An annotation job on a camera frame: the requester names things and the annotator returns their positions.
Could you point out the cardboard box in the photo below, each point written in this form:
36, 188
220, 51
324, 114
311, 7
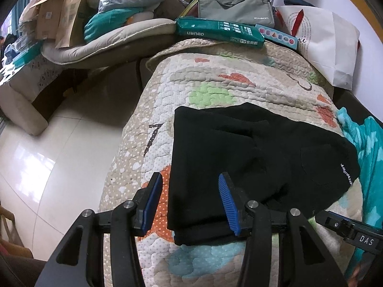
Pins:
45, 18

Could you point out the patchwork quilted blanket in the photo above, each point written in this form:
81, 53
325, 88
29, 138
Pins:
167, 89

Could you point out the person's brown trouser leg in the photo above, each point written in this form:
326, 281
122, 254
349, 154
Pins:
18, 270

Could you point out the light blue flat box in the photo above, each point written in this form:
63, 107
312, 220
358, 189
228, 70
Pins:
276, 37

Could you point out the grey laptop bag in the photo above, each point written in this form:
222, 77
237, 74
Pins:
236, 9

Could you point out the wooden chair frame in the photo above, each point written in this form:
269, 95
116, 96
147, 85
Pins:
9, 230

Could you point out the white paper bag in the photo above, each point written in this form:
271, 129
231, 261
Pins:
323, 41

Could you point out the teal paper ream packet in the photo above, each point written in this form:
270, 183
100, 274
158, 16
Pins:
218, 31

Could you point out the brown paper bag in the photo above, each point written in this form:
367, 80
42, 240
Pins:
73, 15

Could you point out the beige padded cushion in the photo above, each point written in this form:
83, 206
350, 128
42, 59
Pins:
98, 50

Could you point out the teal star fleece blanket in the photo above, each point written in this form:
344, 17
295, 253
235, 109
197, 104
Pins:
371, 167

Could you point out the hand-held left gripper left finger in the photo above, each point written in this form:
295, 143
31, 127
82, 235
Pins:
151, 206

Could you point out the black pants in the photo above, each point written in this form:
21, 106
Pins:
254, 161

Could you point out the dark blue cloth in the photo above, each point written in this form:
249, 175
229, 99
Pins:
297, 2

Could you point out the beige sofa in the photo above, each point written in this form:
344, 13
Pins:
24, 107

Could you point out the teal cloth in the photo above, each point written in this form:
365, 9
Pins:
107, 22

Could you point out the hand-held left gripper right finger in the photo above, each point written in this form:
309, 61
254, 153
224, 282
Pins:
229, 206

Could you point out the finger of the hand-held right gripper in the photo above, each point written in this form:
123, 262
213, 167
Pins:
335, 224

